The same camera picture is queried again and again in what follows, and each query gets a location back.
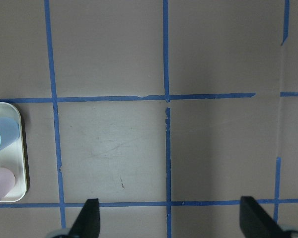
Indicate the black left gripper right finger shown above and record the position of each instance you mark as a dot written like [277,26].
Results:
[255,222]

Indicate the blue plastic cup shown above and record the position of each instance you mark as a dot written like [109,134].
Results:
[9,132]

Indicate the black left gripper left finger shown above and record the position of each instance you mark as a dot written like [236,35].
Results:
[87,224]

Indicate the cream plastic tray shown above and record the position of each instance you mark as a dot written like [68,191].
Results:
[14,157]

